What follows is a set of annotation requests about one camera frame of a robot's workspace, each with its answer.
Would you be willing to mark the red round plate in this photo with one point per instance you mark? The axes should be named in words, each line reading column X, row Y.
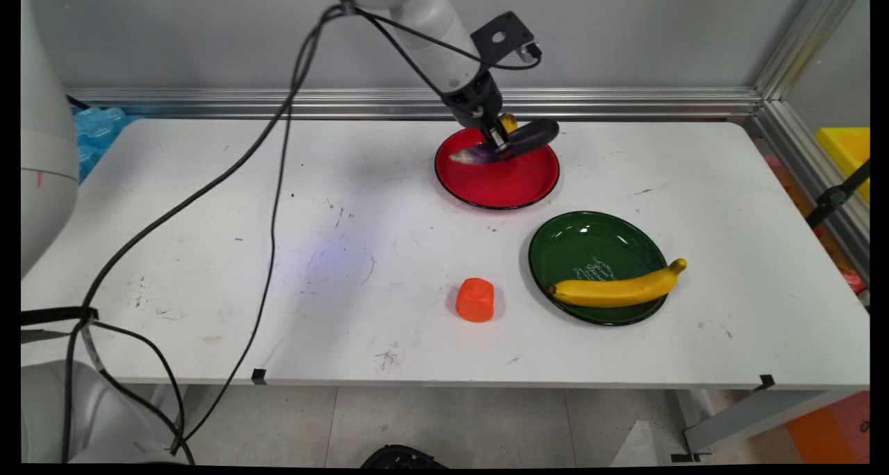
column 500, row 180

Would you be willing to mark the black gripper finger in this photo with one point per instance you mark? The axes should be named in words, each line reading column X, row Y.
column 509, row 122
column 499, row 139

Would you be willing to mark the grey table leg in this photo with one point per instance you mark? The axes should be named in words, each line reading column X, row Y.
column 750, row 416

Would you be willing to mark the yellow banana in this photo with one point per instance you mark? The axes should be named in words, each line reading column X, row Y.
column 618, row 291

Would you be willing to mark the blue plastic bag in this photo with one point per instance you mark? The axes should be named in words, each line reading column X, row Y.
column 97, row 135

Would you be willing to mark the aluminium frame post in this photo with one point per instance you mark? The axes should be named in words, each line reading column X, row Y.
column 806, row 51

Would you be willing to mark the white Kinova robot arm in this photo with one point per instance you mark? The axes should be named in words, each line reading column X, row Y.
column 424, row 23

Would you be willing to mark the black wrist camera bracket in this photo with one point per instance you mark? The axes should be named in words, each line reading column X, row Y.
column 503, row 37

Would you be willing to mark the green round plate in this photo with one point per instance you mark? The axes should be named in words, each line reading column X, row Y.
column 590, row 253

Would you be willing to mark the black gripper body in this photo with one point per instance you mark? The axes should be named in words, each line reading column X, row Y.
column 472, row 98

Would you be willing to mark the aluminium frame rail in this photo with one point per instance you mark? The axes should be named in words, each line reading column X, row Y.
column 417, row 103

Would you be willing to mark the black tape marker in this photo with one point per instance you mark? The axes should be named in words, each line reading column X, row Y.
column 259, row 376

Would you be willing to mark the yellow plastic bin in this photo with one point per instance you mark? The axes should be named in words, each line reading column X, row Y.
column 847, row 152

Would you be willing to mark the purple toy eggplant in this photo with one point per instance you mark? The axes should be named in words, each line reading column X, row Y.
column 528, row 139

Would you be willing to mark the black round floor object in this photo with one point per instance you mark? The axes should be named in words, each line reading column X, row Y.
column 403, row 457

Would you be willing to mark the orange box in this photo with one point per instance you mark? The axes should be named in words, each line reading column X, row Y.
column 833, row 426

